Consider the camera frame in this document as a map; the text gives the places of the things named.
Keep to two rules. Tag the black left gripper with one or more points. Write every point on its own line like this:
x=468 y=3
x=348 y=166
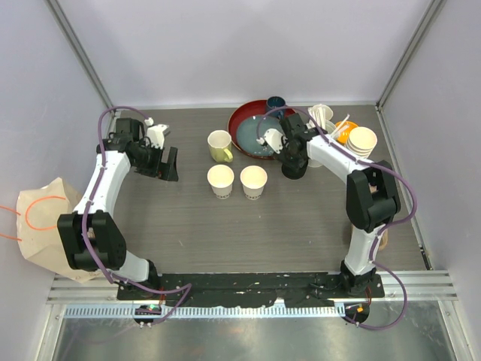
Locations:
x=168 y=170

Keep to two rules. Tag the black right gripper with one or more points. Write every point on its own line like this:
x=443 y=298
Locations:
x=285 y=143

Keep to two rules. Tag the white paper cup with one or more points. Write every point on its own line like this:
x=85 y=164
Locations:
x=221 y=177
x=253 y=179

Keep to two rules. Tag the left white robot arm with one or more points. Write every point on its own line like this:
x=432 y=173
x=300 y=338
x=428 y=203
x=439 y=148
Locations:
x=90 y=238

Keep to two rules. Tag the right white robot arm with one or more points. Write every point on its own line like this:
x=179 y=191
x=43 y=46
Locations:
x=372 y=198

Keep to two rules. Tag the brown paper takeout bag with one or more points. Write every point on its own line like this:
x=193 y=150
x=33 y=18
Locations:
x=40 y=242

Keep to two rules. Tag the small paper cup with stirrers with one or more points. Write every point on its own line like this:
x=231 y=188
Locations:
x=321 y=113

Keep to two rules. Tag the white stirrer holder cup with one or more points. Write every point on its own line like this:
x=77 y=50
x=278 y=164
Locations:
x=329 y=127

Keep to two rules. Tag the stack of black lids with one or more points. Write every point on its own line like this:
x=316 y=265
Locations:
x=294 y=168

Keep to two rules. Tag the dark blue ceramic mug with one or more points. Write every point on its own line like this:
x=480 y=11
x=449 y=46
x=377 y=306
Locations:
x=274 y=106

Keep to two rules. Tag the blue ceramic plate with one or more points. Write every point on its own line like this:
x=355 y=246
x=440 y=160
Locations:
x=247 y=135

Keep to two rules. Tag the orange round container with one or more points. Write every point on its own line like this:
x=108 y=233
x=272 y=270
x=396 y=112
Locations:
x=342 y=135

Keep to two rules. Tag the red lacquer round tray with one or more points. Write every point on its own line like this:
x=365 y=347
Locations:
x=249 y=109

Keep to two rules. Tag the yellow-green ceramic mug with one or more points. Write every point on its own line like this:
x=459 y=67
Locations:
x=219 y=143

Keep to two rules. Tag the stack of white paper cups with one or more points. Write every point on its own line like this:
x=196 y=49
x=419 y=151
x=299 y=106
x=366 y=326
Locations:
x=362 y=141

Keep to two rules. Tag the cardboard cup carrier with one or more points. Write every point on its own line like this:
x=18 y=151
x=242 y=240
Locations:
x=383 y=240

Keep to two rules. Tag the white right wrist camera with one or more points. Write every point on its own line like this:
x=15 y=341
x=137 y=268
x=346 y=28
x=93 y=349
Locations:
x=272 y=141

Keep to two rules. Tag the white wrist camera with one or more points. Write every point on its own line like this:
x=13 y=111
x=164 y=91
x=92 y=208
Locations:
x=156 y=133
x=272 y=141

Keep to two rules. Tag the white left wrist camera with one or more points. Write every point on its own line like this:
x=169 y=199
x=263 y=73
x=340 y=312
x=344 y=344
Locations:
x=156 y=133

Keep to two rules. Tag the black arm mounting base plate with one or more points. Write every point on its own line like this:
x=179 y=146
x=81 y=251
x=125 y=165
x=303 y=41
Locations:
x=254 y=290

